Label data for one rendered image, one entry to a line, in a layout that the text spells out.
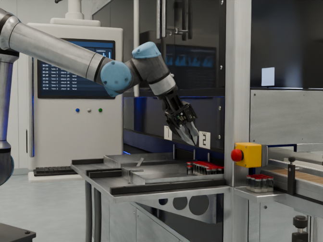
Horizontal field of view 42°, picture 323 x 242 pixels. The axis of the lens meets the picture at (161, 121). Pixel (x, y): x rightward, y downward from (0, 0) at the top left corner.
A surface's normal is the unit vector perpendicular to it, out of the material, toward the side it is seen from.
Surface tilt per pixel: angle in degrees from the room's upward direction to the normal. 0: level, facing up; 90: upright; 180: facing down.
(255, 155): 90
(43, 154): 90
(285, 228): 90
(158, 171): 90
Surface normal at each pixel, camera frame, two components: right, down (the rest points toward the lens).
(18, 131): 0.38, 0.05
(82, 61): 0.03, -0.04
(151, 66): 0.12, 0.29
